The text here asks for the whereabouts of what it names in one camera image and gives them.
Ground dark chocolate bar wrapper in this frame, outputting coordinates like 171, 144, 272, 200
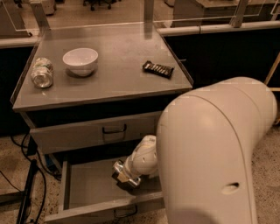
143, 60, 174, 79

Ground clear acrylic barrier panel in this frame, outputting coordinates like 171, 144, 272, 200
1, 0, 279, 32

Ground black office chair base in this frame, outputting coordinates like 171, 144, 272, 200
83, 0, 122, 11

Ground white ceramic bowl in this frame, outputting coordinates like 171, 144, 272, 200
62, 48, 99, 77

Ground open middle drawer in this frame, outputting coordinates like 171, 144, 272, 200
44, 143, 165, 224

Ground grey metal drawer cabinet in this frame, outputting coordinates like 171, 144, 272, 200
10, 23, 194, 224

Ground silver redbull can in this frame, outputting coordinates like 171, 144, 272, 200
112, 160, 141, 188

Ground black metal stand leg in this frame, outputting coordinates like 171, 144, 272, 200
16, 159, 37, 224

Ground black floor cables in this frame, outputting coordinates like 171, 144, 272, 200
0, 132, 63, 224

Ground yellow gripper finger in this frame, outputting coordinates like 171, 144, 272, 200
117, 173, 130, 183

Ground green silver soda can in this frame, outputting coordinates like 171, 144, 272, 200
31, 58, 53, 88

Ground upper grey drawer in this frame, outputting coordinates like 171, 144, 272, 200
30, 111, 161, 154

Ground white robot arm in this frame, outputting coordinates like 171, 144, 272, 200
115, 77, 277, 224

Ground yellow wooden easel frame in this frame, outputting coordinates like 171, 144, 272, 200
264, 59, 280, 92

